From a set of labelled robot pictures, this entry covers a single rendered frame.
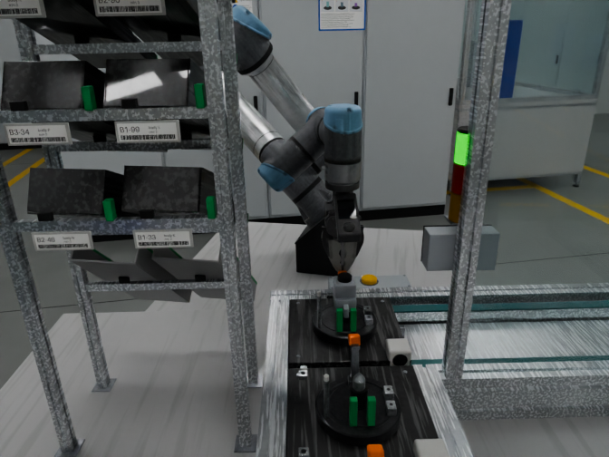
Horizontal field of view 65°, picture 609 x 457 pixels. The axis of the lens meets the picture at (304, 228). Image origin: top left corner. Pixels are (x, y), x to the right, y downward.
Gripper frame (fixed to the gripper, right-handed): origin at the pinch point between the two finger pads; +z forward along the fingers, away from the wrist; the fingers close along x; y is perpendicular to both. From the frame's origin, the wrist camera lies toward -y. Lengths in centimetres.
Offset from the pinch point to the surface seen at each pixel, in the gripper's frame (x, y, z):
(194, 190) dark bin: 25.4, -22.6, -26.5
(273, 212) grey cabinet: 31, 285, 93
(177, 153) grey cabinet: 104, 275, 38
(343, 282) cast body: 0.6, -7.6, -1.3
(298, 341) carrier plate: 10.0, -11.2, 10.3
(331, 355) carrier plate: 3.6, -16.3, 10.3
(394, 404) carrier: -5.4, -33.8, 6.8
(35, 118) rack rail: 45, -28, -39
